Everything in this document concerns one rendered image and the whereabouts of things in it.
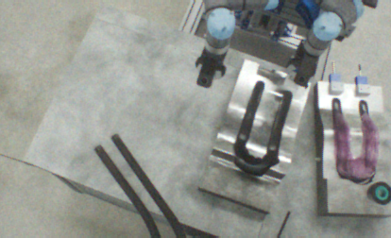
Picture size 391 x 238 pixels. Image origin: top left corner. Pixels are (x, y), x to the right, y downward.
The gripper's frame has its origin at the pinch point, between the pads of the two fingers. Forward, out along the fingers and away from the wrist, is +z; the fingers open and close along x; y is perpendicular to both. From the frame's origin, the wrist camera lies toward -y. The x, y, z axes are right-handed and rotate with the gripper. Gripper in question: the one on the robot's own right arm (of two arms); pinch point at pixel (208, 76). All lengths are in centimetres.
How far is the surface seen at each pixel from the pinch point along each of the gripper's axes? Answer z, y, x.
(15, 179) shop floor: 95, -53, 83
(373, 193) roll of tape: 1, -19, -66
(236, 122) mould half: 4.9, -10.6, -14.5
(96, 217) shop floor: 95, -55, 34
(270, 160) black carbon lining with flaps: 5.4, -19.0, -29.9
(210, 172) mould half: 9.1, -29.5, -11.9
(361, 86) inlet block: 7, 21, -55
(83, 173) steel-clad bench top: 15, -45, 30
